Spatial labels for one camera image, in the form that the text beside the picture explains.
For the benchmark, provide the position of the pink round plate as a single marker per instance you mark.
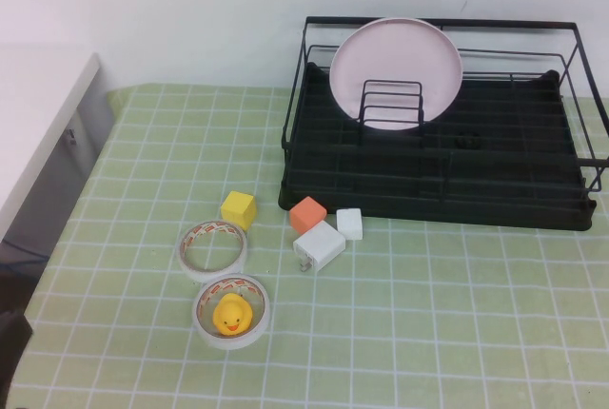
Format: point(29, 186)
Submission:
point(395, 57)

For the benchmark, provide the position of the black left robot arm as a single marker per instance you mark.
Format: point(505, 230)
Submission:
point(12, 347)

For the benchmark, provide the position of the orange cube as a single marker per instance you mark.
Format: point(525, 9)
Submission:
point(307, 214)

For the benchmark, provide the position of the small white cube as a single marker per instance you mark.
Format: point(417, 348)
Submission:
point(349, 223)

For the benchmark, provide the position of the white charger plug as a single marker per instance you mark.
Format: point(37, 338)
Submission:
point(319, 242)

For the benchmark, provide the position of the yellow cube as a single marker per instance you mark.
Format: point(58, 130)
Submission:
point(238, 209)

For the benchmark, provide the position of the white double-sided tape roll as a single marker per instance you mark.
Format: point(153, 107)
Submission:
point(214, 275)
point(228, 343)

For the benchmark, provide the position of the yellow rubber duck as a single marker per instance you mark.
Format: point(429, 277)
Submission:
point(231, 314)

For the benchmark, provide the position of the green checked tablecloth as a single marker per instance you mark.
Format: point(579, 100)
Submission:
point(143, 166)

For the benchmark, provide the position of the black plastic drip tray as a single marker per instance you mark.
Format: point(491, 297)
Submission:
point(523, 211)

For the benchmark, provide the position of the small metal cabinet latch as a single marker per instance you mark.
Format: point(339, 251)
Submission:
point(72, 135)

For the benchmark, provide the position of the white side cabinet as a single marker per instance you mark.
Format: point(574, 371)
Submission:
point(38, 109)

